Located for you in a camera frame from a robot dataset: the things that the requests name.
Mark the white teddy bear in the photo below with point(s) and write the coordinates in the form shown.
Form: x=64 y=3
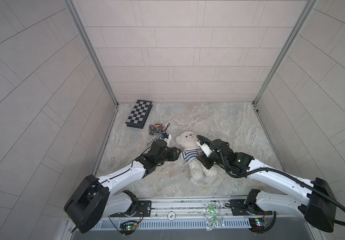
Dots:
x=187 y=140

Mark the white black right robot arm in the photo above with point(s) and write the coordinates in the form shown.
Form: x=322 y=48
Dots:
x=311 y=199

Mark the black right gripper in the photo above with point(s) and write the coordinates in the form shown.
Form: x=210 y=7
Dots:
x=203 y=158

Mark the right green circuit board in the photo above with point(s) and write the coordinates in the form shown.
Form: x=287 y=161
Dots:
x=257 y=225

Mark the green circuit board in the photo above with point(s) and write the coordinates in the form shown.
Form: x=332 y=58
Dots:
x=257 y=225
x=128 y=228

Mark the blue white striped shirt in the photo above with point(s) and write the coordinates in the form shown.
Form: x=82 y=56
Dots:
x=190 y=155

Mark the aluminium corner post right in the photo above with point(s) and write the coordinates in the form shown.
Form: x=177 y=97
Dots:
x=304 y=15

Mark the aluminium corner post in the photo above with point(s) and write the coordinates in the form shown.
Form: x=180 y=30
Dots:
x=304 y=15
x=70 y=6

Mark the aluminium corner post left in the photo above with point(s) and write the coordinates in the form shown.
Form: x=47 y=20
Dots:
x=70 y=6

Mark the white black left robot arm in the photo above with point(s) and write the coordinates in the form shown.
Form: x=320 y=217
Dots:
x=100 y=197

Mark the clear bag of green parts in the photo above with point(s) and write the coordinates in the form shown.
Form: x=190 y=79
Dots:
x=213 y=217

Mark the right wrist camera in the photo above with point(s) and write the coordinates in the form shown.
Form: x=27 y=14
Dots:
x=204 y=147

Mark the clear bag of toy bricks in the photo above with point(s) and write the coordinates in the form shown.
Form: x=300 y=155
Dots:
x=156 y=128

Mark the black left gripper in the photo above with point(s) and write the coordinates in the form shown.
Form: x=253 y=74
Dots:
x=172 y=153

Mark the folded black white chessboard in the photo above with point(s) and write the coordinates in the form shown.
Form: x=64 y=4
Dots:
x=139 y=114

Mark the left green circuit board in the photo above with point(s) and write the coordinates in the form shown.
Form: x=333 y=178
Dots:
x=128 y=228

